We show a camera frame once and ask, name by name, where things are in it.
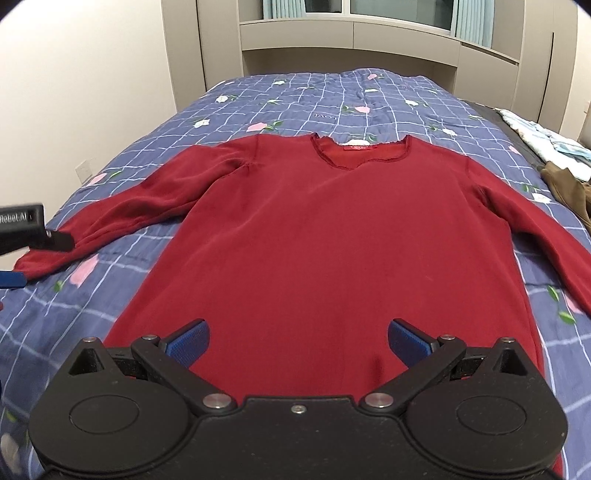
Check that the white wall socket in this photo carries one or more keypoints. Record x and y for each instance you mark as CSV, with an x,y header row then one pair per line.
x,y
84,172

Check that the brown garment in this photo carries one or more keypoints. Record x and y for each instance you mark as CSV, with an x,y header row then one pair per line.
x,y
569,191

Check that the blue plaid floral bedspread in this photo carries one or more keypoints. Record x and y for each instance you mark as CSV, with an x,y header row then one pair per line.
x,y
42,322

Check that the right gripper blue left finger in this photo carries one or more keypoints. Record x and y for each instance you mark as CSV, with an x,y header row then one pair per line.
x,y
185,345

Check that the light patterned folded clothes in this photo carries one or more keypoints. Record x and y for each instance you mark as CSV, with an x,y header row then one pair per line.
x,y
550,146

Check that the dark grey bed sheet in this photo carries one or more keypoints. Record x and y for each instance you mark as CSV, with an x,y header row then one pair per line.
x,y
494,117

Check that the beige built-in window cabinet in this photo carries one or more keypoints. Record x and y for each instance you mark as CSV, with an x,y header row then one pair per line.
x,y
529,68

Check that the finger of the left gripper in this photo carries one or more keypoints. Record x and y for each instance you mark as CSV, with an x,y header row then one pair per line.
x,y
11,279
58,241

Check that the window with teal curtains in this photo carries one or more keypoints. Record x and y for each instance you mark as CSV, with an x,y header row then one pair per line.
x,y
469,20

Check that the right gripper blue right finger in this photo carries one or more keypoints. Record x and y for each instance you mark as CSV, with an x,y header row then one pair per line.
x,y
411,345

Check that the red long-sleeve sweater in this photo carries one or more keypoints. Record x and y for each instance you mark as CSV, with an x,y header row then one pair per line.
x,y
299,252

